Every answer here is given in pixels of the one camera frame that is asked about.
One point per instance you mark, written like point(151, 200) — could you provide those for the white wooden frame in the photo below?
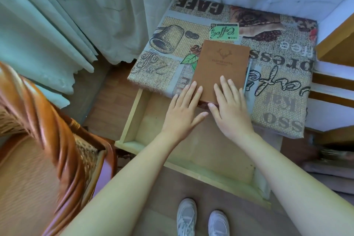
point(329, 89)

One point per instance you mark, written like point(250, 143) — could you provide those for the person's left forearm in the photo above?
point(132, 188)

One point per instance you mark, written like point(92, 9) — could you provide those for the person's right thumb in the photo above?
point(214, 112)

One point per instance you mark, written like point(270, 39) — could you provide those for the person's right middle finger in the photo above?
point(227, 89)

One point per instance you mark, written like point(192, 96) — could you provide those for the coffee print burlap tablecloth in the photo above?
point(279, 58)

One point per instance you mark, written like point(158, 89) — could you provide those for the light wooden drawer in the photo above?
point(155, 122)

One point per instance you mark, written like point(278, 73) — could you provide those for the person's left hand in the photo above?
point(179, 118)

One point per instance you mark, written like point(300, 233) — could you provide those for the person's right white sneaker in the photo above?
point(218, 223)

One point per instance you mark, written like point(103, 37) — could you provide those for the person's left thumb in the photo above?
point(200, 118)

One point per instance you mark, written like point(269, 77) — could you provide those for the person's right hand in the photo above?
point(235, 118)

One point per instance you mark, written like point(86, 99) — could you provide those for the pale green curtain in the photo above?
point(33, 31)

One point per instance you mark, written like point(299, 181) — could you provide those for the person's right forearm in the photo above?
point(287, 186)

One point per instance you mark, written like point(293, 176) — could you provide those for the yellow wooden board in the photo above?
point(338, 45)

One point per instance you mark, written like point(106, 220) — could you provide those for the person's left middle finger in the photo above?
point(190, 91)

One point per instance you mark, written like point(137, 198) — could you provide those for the brown leather notebook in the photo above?
point(221, 61)

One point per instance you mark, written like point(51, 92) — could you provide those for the person's left little finger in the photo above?
point(173, 102)

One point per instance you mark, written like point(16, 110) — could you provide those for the white checked sheer curtain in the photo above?
point(110, 9)

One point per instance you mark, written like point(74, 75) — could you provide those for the person's right little finger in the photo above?
point(244, 100)

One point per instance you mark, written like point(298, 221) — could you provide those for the person's white sneaker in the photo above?
point(218, 223)
point(187, 216)

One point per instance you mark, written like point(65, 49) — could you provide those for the brown wicker chair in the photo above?
point(41, 161)

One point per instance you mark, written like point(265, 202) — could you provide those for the person's left white sneaker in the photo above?
point(187, 216)

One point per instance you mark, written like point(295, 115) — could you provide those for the silver pen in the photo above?
point(247, 75)

